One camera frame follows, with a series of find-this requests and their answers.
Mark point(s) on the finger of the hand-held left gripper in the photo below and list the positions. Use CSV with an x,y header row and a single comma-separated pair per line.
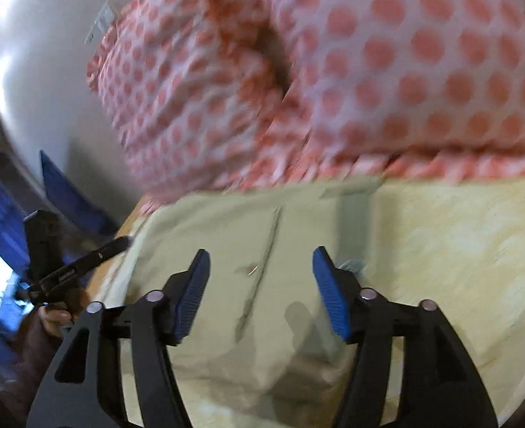
x,y
106,252

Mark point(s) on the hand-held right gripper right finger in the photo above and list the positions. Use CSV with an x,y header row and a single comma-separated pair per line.
x,y
331,296

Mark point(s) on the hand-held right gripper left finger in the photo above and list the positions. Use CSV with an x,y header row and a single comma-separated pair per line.
x,y
192,296

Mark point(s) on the light green pants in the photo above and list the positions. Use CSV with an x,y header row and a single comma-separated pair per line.
x,y
244,240

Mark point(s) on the person's left forearm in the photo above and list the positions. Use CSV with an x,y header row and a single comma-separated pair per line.
x,y
35,356

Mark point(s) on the person's left hand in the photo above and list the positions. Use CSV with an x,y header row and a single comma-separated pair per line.
x,y
56,316

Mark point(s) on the blue cloth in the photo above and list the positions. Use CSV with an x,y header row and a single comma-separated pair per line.
x,y
73,196

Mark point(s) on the yellow bed mat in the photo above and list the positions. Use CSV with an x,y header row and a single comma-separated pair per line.
x,y
458,254

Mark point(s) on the pink polka-dot bedsheet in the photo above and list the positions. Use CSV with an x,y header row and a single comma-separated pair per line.
x,y
445,165

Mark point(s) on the pink polka-dot pillow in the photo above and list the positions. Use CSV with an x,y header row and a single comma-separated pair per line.
x,y
186,89
405,58

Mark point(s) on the white wall switch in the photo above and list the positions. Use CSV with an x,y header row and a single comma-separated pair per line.
x,y
99,22

